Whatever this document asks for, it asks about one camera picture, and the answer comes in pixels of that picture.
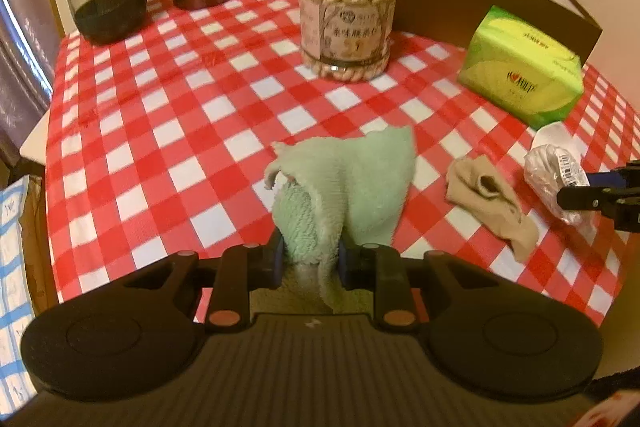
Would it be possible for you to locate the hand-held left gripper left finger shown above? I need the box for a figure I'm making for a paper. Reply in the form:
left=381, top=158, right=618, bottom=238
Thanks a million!
left=125, top=227, right=286, bottom=333

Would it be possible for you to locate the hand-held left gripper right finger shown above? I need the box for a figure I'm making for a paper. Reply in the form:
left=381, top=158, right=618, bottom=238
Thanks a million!
left=336, top=242, right=501, bottom=330

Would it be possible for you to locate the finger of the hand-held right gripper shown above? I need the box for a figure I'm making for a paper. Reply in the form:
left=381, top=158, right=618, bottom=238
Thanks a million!
left=556, top=186, right=640, bottom=233
left=587, top=159, right=640, bottom=188

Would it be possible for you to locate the clear plastic item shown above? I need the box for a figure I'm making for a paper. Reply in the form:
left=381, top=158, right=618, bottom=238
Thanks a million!
left=523, top=144, right=598, bottom=228

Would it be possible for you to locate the green towel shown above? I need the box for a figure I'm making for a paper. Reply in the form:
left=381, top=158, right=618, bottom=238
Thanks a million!
left=263, top=125, right=417, bottom=314

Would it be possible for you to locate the white soft pad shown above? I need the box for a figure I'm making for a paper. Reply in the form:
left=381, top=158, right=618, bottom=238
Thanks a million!
left=531, top=121, right=577, bottom=154

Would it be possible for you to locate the beige sock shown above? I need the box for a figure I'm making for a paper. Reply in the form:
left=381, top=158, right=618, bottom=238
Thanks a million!
left=445, top=157, right=540, bottom=264

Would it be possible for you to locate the green tissue pack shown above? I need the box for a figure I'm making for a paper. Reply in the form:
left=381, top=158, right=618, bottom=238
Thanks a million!
left=458, top=5, right=584, bottom=131

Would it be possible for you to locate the red white checkered tablecloth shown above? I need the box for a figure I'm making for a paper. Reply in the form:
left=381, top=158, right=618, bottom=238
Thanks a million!
left=44, top=0, right=640, bottom=328

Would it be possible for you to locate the snack jar with gold lid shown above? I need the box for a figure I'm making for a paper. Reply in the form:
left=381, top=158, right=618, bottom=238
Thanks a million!
left=296, top=0, right=401, bottom=84

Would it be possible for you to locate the blue white checked cloth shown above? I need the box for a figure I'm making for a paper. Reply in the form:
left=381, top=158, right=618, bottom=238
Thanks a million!
left=0, top=177, right=37, bottom=413

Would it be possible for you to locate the grey sheer curtain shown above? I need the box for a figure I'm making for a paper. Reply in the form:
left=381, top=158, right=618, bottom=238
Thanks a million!
left=0, top=0, right=66, bottom=168

